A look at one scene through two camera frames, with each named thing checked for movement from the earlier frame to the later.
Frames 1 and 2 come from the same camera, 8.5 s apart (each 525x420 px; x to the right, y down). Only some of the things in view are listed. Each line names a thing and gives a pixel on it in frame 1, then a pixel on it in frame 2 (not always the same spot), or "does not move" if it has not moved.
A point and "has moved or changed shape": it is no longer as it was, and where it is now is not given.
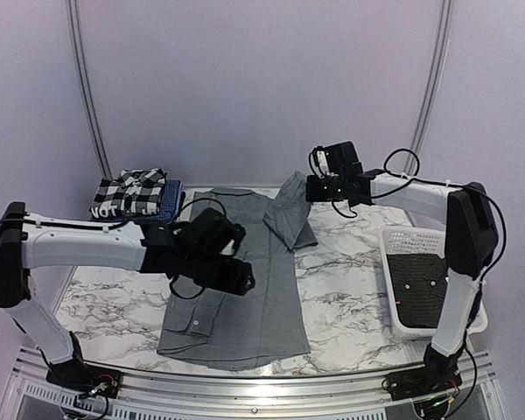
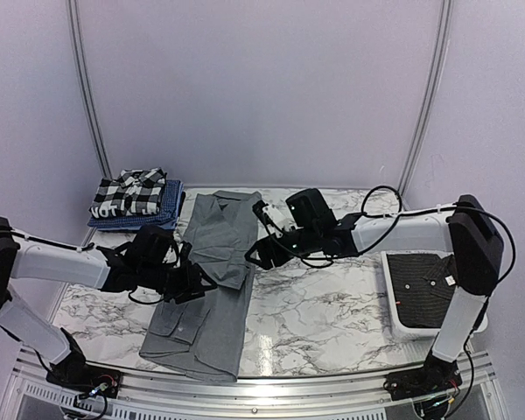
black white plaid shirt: x=135 y=192 does not move
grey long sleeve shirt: x=265 y=325 has moved or changed shape
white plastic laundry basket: x=400 y=240 does not move
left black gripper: x=237 y=282 -> x=191 y=283
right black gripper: x=311 y=195 -> x=265 y=246
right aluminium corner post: x=430 y=89 does not move
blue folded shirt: x=171 y=201 does not move
